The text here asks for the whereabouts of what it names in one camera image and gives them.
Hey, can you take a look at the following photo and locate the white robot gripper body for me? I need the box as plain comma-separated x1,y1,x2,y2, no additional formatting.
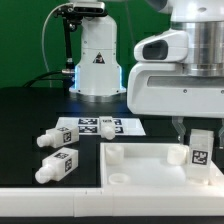
127,62,224,118

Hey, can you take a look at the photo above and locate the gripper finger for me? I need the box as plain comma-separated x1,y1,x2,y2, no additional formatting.
172,116,184,144
218,118,224,148

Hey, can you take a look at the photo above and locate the white square table top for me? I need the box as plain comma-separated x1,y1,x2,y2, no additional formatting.
100,143,224,188

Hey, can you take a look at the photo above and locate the paper sheet with markers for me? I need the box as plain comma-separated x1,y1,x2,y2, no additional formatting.
56,117,145,136

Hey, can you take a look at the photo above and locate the white L-shaped fence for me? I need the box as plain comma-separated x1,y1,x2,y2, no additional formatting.
0,184,224,217

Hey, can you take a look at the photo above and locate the black camera on stand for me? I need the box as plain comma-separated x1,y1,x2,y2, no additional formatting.
53,0,108,75

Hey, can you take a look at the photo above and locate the black cable on table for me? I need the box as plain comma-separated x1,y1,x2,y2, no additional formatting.
22,70,73,88

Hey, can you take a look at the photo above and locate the grey camera cable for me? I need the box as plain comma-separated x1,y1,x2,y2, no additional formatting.
41,3,69,88

